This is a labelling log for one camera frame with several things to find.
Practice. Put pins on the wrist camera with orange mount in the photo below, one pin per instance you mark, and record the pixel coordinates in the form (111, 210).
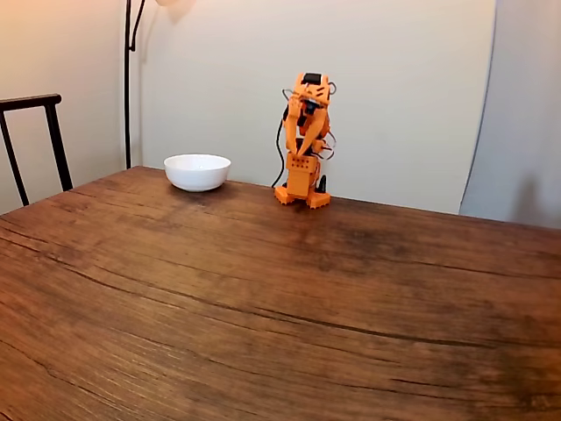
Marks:
(312, 107)

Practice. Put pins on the white bowl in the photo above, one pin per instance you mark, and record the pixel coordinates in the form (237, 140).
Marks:
(197, 173)

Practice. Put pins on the black chair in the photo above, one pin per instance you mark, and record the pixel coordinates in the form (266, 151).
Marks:
(52, 127)

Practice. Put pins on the black floor lamp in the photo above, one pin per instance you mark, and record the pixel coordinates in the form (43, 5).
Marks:
(127, 87)

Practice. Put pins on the black clamp knob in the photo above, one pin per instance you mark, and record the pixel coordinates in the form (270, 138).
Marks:
(323, 185)

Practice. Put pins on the white backdrop board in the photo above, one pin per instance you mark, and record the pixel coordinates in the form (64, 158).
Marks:
(394, 109)

